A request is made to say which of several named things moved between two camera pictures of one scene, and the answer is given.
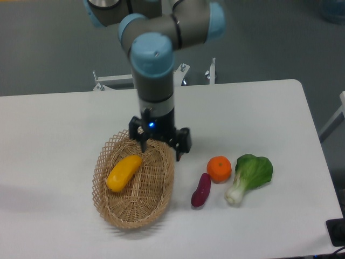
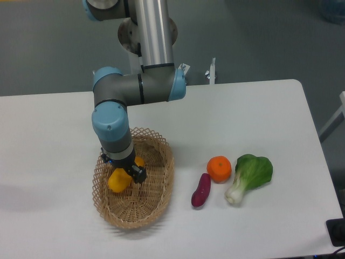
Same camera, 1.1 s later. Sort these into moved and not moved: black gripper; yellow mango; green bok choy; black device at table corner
Moved: black gripper
Not moved: yellow mango; green bok choy; black device at table corner
